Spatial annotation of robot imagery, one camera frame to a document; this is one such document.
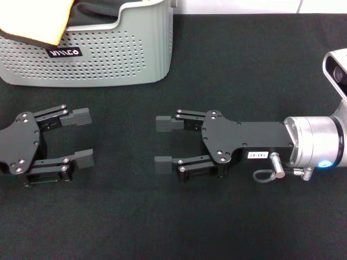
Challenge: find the right gripper cable with plugs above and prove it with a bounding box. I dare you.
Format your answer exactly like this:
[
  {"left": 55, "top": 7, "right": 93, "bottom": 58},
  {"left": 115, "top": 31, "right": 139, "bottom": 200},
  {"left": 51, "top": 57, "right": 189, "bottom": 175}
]
[{"left": 252, "top": 151, "right": 315, "bottom": 185}]

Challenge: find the yellow towel with black trim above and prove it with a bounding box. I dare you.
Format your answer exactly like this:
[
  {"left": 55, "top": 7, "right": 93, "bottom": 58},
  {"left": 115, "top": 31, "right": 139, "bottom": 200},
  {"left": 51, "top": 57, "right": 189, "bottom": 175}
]
[{"left": 0, "top": 0, "right": 75, "bottom": 46}]

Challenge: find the grey perforated plastic storage box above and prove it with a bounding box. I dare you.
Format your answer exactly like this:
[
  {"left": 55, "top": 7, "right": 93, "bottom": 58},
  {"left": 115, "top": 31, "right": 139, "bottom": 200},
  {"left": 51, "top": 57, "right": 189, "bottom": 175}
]
[{"left": 0, "top": 0, "right": 178, "bottom": 88}]

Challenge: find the black tablecloth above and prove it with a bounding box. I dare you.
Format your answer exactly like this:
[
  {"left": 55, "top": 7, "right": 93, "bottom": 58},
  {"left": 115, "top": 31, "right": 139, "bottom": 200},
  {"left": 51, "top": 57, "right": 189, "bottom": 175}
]
[{"left": 0, "top": 12, "right": 347, "bottom": 260}]

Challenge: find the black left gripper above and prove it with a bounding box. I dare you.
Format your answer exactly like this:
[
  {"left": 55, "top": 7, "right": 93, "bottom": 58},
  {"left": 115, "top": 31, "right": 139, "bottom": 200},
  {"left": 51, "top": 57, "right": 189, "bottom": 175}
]
[{"left": 0, "top": 104, "right": 96, "bottom": 187}]

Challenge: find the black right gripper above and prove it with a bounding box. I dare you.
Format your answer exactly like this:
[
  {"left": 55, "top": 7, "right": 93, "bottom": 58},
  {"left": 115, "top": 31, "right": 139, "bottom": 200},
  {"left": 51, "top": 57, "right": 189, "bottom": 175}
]
[{"left": 154, "top": 108, "right": 295, "bottom": 183}]

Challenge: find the black cloth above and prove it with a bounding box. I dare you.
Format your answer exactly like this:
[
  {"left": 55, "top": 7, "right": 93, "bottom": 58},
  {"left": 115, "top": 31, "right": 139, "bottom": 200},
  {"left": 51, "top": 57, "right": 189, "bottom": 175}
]
[{"left": 65, "top": 0, "right": 121, "bottom": 28}]

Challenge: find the right wrist camera housing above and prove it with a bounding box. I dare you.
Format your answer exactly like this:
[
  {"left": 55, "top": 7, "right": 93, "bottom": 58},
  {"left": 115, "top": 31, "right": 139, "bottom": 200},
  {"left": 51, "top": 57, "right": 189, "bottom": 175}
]
[{"left": 322, "top": 48, "right": 347, "bottom": 105}]

